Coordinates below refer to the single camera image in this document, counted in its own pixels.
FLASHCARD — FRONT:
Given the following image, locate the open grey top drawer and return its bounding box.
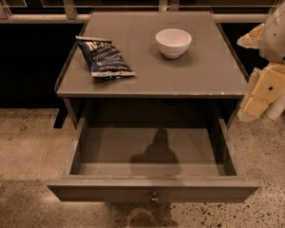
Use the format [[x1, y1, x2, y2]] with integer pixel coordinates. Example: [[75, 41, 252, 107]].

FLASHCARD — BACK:
[[47, 119, 260, 202]]

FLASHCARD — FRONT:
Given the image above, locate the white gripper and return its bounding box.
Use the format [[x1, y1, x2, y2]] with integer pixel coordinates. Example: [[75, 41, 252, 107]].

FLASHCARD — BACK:
[[237, 1, 285, 123]]

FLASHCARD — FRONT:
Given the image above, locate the grey wooden cabinet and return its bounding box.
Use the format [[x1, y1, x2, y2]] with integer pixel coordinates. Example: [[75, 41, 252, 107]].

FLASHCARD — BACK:
[[56, 11, 247, 123]]

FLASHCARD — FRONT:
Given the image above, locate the blue potato chip bag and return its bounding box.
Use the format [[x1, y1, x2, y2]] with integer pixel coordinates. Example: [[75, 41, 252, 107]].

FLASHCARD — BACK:
[[76, 36, 135, 78]]

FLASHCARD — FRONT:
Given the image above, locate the metal drawer knob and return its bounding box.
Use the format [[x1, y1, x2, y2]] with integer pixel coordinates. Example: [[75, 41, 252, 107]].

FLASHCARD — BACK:
[[150, 192, 159, 203]]

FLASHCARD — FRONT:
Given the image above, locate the white ceramic bowl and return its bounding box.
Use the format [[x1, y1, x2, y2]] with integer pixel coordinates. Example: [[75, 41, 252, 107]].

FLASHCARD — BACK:
[[156, 28, 192, 59]]

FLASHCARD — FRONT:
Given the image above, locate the metal glass railing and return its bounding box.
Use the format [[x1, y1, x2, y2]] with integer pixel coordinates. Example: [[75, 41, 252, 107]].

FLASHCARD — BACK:
[[0, 0, 285, 25]]

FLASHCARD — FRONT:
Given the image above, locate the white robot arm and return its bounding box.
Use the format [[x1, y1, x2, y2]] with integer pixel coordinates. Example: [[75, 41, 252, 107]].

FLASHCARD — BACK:
[[237, 1, 285, 122]]

